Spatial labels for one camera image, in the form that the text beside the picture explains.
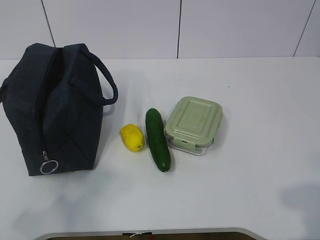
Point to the green cucumber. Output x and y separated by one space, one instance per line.
157 141

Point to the yellow lemon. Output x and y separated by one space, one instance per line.
132 137

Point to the glass container green lid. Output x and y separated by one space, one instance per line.
193 125

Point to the navy blue lunch bag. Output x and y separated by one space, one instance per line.
54 99

